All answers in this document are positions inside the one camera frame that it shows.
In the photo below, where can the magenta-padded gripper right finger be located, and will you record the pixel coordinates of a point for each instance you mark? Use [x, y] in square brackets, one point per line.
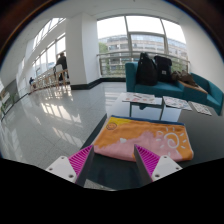
[166, 166]

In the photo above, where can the metal window railing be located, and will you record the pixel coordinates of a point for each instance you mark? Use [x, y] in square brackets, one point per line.
[113, 63]

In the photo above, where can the row of wooden chairs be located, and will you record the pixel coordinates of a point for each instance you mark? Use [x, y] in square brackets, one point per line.
[46, 81]

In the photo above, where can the black backpack with label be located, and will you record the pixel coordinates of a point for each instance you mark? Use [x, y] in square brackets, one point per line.
[163, 68]

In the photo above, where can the teal sofa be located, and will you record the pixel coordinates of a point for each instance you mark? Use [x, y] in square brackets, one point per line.
[160, 89]

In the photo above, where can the printed paper sheet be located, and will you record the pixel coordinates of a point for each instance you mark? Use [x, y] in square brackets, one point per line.
[141, 98]
[201, 108]
[176, 102]

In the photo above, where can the colourful printed towel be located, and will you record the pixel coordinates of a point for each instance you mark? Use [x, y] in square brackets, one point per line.
[143, 133]

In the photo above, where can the large black backpack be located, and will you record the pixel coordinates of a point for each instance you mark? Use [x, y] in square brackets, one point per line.
[146, 70]

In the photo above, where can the brown jacket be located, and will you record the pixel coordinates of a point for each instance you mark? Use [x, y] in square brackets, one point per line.
[185, 77]

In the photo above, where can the teal armchair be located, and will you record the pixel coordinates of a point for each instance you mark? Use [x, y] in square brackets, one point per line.
[213, 95]

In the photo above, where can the person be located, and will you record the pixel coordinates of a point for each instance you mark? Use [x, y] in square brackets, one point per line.
[31, 81]
[62, 63]

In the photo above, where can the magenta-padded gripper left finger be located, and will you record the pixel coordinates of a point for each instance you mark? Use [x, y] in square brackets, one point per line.
[61, 166]

